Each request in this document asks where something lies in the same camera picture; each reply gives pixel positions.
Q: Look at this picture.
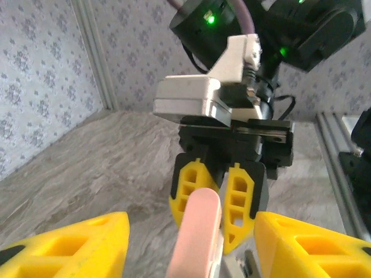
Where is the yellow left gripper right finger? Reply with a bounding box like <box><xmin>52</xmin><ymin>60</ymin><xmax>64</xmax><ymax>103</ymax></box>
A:
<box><xmin>254</xmin><ymin>210</ymin><xmax>371</xmax><ymax>278</ymax></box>

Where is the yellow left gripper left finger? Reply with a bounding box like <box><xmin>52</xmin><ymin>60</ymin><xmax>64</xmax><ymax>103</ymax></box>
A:
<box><xmin>0</xmin><ymin>211</ymin><xmax>130</xmax><ymax>278</ymax></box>

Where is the pink mini stapler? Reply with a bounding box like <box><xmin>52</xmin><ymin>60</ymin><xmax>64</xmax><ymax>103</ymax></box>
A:
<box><xmin>166</xmin><ymin>187</ymin><xmax>261</xmax><ymax>278</ymax></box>

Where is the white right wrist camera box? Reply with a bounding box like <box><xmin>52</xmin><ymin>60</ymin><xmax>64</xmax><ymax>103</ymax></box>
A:
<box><xmin>152</xmin><ymin>34</ymin><xmax>263</xmax><ymax>124</ymax></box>

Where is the wide aluminium frame rail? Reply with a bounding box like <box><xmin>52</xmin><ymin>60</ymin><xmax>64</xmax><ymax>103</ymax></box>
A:
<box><xmin>315</xmin><ymin>112</ymin><xmax>371</xmax><ymax>243</ymax></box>

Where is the aluminium frame post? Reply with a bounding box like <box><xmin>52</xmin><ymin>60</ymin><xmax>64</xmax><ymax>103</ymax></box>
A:
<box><xmin>72</xmin><ymin>0</ymin><xmax>120</xmax><ymax>111</ymax></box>

